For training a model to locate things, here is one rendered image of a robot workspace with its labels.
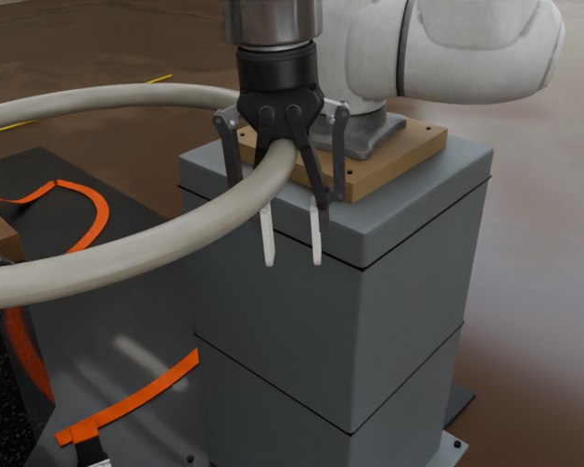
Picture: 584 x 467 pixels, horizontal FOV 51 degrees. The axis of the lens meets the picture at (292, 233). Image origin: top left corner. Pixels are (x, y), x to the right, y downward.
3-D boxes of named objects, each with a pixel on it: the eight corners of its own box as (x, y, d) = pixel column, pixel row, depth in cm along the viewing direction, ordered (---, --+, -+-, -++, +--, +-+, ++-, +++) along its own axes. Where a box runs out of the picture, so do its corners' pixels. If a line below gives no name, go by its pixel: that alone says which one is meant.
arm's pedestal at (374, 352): (311, 355, 180) (317, 85, 138) (469, 448, 151) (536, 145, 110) (177, 464, 147) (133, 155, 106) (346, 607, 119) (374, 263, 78)
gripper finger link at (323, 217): (316, 183, 64) (345, 182, 64) (319, 225, 67) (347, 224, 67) (316, 189, 63) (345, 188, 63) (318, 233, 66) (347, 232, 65)
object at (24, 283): (-352, 277, 53) (-375, 246, 51) (32, 97, 92) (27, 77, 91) (144, 377, 37) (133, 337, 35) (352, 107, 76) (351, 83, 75)
